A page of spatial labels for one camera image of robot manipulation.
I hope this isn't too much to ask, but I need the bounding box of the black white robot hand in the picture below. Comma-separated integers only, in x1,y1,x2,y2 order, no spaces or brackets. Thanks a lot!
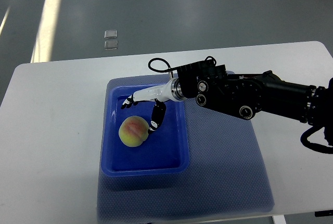
121,78,186,134

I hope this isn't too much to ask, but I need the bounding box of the yellow red peach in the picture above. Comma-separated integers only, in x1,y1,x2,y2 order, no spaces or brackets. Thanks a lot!
118,116,149,147

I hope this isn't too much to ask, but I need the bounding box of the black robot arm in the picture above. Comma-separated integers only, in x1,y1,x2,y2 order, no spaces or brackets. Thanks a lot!
155,56,332,154

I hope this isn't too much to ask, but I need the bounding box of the lower metal floor plate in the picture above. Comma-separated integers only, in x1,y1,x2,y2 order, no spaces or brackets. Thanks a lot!
104,40,118,50

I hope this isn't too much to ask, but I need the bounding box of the metal floor plate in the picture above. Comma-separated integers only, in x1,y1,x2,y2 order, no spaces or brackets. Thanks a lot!
104,40,118,50
104,30,118,39

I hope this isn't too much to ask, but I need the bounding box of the upper metal floor plate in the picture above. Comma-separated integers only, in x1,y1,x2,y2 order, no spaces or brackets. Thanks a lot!
104,30,118,39

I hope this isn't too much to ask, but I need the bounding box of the blue plastic tray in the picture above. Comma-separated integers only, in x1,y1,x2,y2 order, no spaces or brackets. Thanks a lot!
100,84,189,178

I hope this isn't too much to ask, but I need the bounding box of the blue grey mesh mat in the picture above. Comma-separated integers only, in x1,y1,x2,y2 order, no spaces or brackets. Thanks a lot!
97,75,274,223

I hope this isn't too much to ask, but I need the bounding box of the white table leg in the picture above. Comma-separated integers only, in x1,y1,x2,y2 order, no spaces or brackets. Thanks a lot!
272,215,286,224

